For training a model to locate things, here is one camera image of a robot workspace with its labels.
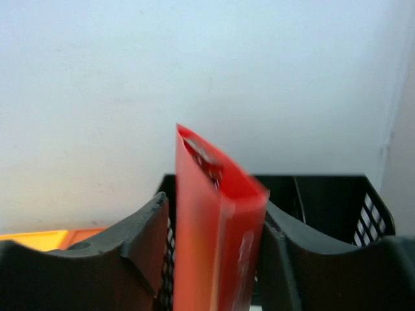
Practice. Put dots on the red folder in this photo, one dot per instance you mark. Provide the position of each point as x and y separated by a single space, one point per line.
220 212

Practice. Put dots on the orange drawer box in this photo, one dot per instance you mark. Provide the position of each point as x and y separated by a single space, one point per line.
78 235

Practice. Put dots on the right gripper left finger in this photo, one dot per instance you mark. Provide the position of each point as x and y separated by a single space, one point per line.
119 268

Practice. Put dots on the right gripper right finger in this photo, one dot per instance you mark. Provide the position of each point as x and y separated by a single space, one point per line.
300 268

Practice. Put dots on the yellow drawer box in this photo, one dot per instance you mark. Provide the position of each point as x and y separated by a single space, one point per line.
41 240

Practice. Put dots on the black mesh file organizer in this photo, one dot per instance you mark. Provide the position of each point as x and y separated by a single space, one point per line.
346 208

